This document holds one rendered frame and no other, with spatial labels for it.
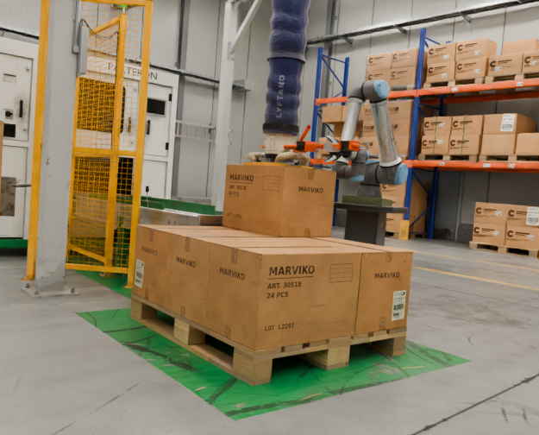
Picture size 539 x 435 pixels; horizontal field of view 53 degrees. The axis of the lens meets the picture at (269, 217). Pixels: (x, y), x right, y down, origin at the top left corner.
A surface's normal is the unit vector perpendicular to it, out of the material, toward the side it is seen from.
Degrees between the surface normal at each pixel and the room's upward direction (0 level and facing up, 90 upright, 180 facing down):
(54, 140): 90
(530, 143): 90
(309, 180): 90
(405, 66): 90
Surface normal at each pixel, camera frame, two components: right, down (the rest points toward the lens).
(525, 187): -0.73, -0.02
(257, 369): 0.62, 0.09
